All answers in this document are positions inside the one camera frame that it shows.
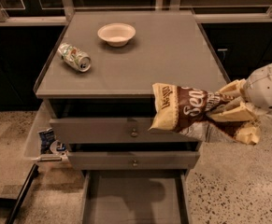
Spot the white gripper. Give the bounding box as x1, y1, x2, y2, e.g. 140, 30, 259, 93
208, 63, 272, 122

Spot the brown chip bag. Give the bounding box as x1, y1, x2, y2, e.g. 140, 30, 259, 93
151, 83, 261, 145

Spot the grey drawer cabinet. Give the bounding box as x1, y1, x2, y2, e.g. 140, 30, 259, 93
33, 9, 235, 224

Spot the middle grey drawer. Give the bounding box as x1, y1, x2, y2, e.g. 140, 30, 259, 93
67, 151, 200, 170

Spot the grey drawer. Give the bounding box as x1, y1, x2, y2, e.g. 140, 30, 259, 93
50, 118, 203, 144
67, 151, 200, 170
79, 170, 193, 224

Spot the bottom grey drawer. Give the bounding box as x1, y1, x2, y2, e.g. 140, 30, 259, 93
79, 170, 193, 224

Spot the top grey drawer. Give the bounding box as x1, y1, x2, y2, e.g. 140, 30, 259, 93
50, 118, 203, 144

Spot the white paper bowl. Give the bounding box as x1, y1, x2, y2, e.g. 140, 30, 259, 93
97, 23, 136, 48

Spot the green soda can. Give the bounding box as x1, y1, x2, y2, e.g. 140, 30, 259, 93
57, 43, 92, 73

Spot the blue snack package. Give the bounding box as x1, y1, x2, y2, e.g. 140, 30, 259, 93
38, 128, 55, 154

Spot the clear plastic bin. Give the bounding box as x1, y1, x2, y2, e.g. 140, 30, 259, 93
23, 103, 71, 169

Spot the black floor rail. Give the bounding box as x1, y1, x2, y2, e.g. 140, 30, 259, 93
5, 164, 39, 224

